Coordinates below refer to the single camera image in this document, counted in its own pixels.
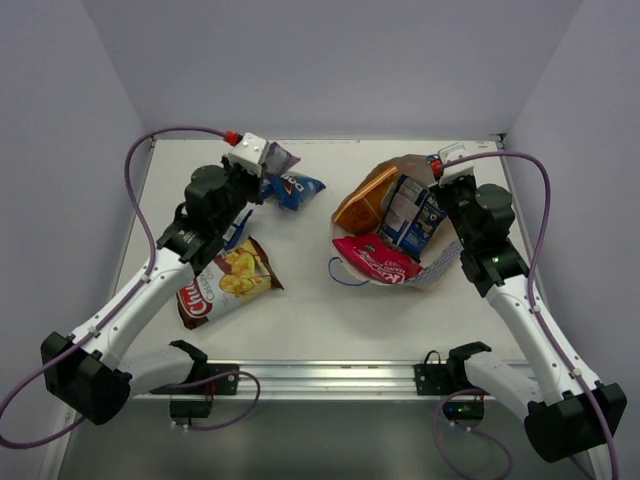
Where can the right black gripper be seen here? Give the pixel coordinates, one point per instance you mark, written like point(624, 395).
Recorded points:
point(454, 183)

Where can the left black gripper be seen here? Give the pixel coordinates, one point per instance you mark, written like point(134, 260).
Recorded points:
point(248, 185)

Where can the purple snack packet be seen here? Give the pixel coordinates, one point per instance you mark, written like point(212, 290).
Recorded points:
point(277, 161)

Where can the blue Doritos chip bag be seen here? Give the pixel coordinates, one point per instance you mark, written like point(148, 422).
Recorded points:
point(290, 191)

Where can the blue white cookie bag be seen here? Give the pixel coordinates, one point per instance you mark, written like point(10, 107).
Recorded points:
point(234, 233)

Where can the checkered paper bag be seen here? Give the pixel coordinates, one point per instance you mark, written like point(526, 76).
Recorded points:
point(443, 250)

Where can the brown Chips Ahoy bag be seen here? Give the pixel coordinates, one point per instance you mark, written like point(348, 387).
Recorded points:
point(231, 280)

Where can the orange snack bag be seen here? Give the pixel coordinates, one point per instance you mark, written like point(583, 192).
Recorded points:
point(361, 212)

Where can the red KitKat snack bag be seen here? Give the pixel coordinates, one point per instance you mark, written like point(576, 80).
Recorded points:
point(371, 256)

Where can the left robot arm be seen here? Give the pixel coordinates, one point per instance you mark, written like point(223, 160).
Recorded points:
point(182, 252)

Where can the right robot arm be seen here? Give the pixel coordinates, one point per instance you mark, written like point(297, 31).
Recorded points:
point(564, 406)

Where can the dark blue snack packet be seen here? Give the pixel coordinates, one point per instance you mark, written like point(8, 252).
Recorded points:
point(411, 219)

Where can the right black controller box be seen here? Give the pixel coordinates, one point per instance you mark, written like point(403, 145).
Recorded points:
point(468, 412)

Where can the black controller box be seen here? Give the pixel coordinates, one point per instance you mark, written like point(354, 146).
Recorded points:
point(468, 412)
point(186, 411)

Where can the left black controller box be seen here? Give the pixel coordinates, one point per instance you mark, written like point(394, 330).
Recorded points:
point(186, 411)

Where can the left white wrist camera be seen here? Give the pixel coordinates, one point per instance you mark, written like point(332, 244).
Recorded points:
point(250, 154)

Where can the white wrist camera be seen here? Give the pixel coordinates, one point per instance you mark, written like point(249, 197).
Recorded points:
point(250, 154)
point(443, 165)

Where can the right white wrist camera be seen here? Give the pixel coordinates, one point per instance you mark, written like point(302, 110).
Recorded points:
point(443, 165)

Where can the front blue bag handle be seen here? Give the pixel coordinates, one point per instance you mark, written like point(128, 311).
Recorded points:
point(338, 274)

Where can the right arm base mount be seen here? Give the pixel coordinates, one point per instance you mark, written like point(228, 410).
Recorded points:
point(450, 372)

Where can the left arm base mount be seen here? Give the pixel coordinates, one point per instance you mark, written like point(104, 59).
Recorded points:
point(204, 378)

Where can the aluminium mounting rail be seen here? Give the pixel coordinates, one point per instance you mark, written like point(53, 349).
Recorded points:
point(320, 380)

